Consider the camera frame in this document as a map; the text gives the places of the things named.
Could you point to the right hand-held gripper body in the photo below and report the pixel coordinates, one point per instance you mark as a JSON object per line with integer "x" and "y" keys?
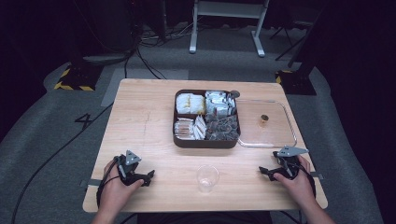
{"x": 289, "y": 161}

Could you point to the person's right hand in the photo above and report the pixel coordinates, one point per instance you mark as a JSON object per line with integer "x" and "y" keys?
{"x": 295, "y": 186}

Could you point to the person's left hand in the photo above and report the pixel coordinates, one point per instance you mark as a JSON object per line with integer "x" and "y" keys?
{"x": 116, "y": 191}

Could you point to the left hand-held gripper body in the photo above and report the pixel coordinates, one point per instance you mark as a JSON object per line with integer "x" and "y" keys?
{"x": 130, "y": 159}

